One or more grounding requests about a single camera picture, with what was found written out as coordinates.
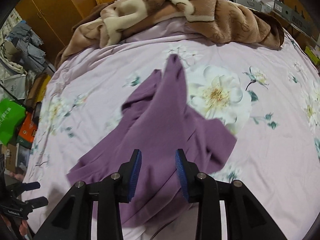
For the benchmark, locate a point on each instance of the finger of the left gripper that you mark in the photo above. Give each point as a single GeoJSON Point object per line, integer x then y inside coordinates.
{"type": "Point", "coordinates": [19, 188]}
{"type": "Point", "coordinates": [37, 202]}

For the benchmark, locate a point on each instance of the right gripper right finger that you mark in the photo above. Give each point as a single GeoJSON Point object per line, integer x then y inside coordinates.
{"type": "Point", "coordinates": [187, 172]}

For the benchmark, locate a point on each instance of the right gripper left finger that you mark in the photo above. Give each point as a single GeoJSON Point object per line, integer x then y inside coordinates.
{"type": "Point", "coordinates": [129, 174]}

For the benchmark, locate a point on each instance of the purple knit pants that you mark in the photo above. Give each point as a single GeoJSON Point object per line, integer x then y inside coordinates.
{"type": "Point", "coordinates": [157, 120]}

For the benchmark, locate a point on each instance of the pile of grey clothes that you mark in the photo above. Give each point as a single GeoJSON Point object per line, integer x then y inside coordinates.
{"type": "Point", "coordinates": [23, 45]}

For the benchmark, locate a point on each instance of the orange cardboard box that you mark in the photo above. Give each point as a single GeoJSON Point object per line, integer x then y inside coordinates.
{"type": "Point", "coordinates": [27, 132]}

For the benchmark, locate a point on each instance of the green shopping bag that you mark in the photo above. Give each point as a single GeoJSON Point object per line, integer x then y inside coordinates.
{"type": "Point", "coordinates": [12, 114]}

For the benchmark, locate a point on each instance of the pink floral duvet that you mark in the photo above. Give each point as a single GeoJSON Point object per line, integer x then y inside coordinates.
{"type": "Point", "coordinates": [276, 121]}

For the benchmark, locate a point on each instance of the brown fleece blanket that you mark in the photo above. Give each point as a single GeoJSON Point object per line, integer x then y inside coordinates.
{"type": "Point", "coordinates": [221, 21]}

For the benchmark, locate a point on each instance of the wooden wardrobe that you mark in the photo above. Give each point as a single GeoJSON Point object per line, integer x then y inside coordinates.
{"type": "Point", "coordinates": [52, 20]}

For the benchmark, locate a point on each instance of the grey DUSTO shoe box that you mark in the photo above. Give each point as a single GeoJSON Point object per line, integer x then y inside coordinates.
{"type": "Point", "coordinates": [293, 17]}

